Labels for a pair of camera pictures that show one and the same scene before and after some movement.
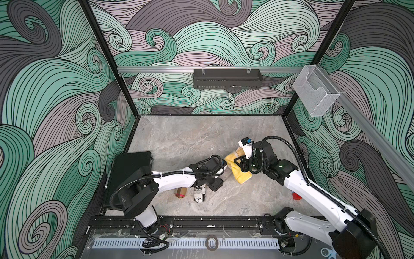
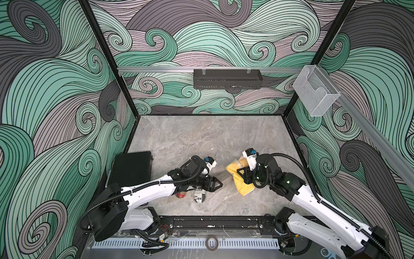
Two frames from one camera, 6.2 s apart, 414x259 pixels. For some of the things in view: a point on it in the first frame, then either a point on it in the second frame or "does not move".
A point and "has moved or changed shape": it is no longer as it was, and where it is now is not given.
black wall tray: x=229 y=79 does not move
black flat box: x=123 y=165 does not move
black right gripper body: x=252 y=163 -> x=255 y=176
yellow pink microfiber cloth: x=237 y=171 has moved or changed shape
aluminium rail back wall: x=210 y=69 does not move
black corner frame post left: x=92 y=17 does not move
